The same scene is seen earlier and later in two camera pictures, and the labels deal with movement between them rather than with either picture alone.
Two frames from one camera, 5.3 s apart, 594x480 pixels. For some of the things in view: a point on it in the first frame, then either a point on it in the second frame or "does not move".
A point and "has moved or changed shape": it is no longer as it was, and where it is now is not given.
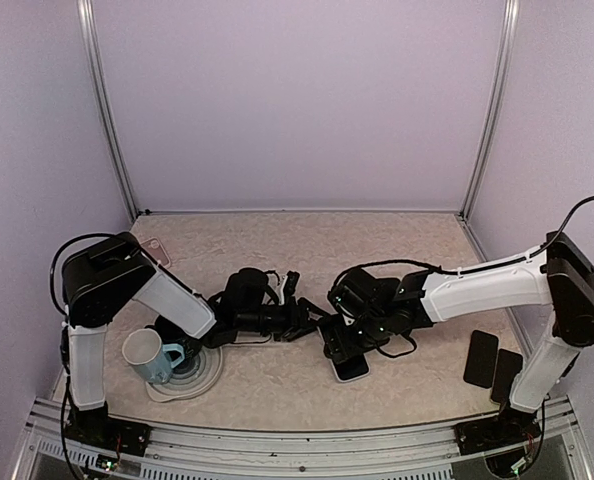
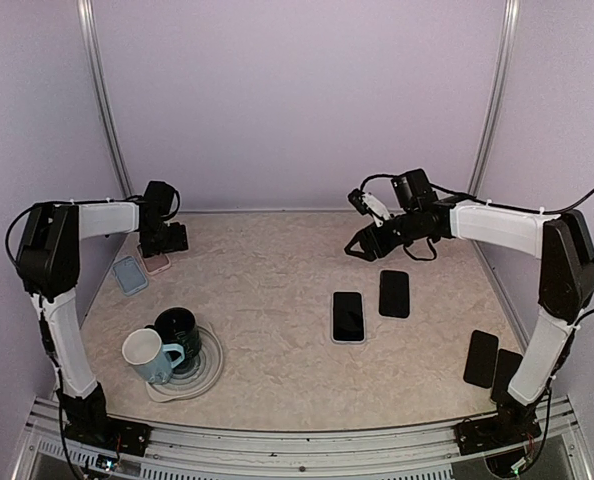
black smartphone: (481, 359) does not move
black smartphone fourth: (508, 365) does not move
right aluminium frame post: (486, 135) does not move
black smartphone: (351, 367) has moved or changed shape
